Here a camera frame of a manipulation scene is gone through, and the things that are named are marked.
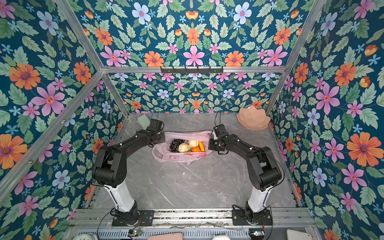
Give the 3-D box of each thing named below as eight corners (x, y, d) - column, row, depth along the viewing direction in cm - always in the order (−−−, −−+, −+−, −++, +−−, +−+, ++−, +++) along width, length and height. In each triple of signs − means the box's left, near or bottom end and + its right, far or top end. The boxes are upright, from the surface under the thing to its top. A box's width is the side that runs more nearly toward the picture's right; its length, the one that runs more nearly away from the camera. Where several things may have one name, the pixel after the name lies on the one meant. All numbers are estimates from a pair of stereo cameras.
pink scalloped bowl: (234, 122, 116) (234, 118, 113) (243, 106, 128) (243, 102, 125) (264, 133, 109) (266, 130, 106) (270, 115, 120) (272, 112, 117)
